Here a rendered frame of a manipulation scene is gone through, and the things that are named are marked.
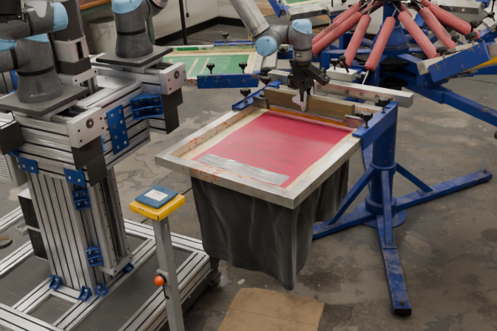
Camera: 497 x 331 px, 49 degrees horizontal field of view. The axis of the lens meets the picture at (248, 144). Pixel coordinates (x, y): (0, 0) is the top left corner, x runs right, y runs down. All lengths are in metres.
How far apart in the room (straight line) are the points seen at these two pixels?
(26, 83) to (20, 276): 1.27
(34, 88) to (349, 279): 1.81
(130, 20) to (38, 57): 0.47
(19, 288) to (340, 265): 1.59
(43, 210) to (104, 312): 0.52
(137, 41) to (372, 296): 1.63
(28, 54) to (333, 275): 1.85
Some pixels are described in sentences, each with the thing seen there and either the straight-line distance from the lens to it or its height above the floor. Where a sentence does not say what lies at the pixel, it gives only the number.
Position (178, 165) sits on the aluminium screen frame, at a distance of 1.94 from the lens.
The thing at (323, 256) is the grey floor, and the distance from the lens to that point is 3.07.
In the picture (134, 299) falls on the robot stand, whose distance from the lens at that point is 2.60.
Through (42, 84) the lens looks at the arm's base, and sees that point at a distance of 1.90.
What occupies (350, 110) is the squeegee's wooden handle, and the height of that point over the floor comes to 1.04.
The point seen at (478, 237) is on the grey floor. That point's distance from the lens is 3.34.
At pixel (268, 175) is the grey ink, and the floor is 0.96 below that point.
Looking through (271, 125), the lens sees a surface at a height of 0.96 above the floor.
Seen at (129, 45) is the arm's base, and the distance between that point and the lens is 2.23.
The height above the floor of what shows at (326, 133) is 0.96.
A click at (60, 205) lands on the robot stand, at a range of 2.43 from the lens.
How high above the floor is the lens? 1.89
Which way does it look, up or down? 26 degrees down
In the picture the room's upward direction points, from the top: 4 degrees counter-clockwise
